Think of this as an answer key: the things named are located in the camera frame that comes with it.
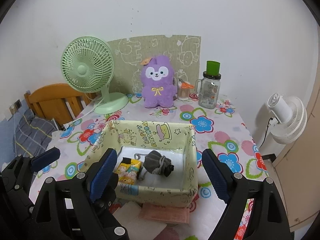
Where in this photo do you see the cartoon tissue pack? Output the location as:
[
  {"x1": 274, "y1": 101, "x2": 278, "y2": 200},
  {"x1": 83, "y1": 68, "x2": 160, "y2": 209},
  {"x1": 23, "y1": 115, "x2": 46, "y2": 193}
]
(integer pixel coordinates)
[{"x1": 116, "y1": 157, "x2": 142, "y2": 185}]

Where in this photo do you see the white cloth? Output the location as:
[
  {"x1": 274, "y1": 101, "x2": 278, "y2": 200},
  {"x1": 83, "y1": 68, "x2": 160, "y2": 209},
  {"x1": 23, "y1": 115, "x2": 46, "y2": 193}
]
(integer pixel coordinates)
[{"x1": 113, "y1": 202, "x2": 167, "y2": 240}]

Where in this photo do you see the pink packet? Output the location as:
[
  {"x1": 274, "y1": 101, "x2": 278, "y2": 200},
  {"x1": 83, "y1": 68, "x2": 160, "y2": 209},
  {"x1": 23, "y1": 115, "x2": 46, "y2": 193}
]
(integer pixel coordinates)
[{"x1": 138, "y1": 204, "x2": 190, "y2": 224}]

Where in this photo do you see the yellow cartoon fabric box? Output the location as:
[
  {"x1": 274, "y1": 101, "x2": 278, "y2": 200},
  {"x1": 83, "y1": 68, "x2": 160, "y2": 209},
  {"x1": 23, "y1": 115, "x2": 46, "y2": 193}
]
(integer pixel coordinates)
[{"x1": 81, "y1": 120, "x2": 198, "y2": 207}]

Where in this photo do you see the grey plaid pillow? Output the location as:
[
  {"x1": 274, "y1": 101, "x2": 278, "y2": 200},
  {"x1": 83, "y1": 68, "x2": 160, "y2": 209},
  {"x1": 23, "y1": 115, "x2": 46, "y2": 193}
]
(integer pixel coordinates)
[{"x1": 13, "y1": 109, "x2": 57, "y2": 157}]

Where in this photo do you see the wooden bed headboard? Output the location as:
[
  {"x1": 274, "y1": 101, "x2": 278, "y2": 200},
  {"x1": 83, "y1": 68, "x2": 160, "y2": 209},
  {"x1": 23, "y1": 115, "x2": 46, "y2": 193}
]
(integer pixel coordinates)
[{"x1": 24, "y1": 83, "x2": 98, "y2": 127}]

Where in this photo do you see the white floor fan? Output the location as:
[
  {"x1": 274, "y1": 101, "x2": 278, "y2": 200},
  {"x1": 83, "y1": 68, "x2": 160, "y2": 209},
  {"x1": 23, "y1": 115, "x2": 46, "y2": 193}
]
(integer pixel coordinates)
[{"x1": 267, "y1": 93, "x2": 308, "y2": 145}]

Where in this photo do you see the green desk fan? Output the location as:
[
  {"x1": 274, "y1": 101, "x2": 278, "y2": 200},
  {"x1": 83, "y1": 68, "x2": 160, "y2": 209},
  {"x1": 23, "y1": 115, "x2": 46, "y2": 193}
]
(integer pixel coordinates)
[{"x1": 61, "y1": 36, "x2": 129, "y2": 114}]

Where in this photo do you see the glass jar green lid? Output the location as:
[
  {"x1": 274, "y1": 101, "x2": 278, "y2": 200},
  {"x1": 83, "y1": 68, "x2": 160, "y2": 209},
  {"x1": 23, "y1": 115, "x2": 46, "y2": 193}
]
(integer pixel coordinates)
[{"x1": 195, "y1": 61, "x2": 221, "y2": 109}]

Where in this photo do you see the purple plush bunny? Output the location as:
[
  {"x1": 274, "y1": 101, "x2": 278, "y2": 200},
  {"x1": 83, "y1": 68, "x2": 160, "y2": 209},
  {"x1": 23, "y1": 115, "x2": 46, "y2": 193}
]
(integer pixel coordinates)
[{"x1": 140, "y1": 55, "x2": 177, "y2": 108}]

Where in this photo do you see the toothpick cup with scissors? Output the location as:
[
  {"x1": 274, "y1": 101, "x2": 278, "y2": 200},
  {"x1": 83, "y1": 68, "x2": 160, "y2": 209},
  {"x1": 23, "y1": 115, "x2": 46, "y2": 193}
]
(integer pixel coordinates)
[{"x1": 177, "y1": 78, "x2": 194, "y2": 101}]

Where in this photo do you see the white fan power cable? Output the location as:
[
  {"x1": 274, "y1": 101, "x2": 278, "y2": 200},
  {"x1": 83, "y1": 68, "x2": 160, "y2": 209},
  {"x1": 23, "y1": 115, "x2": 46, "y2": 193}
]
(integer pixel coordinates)
[{"x1": 63, "y1": 92, "x2": 106, "y2": 129}]

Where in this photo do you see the wall socket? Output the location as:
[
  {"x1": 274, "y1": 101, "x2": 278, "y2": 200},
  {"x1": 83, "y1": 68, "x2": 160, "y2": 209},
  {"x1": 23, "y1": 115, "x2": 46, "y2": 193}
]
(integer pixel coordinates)
[{"x1": 14, "y1": 100, "x2": 22, "y2": 110}]

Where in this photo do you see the green cartoon wall sheet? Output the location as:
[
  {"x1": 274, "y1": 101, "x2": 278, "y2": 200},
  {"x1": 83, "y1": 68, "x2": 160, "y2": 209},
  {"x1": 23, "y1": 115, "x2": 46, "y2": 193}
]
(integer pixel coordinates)
[{"x1": 107, "y1": 35, "x2": 201, "y2": 94}]

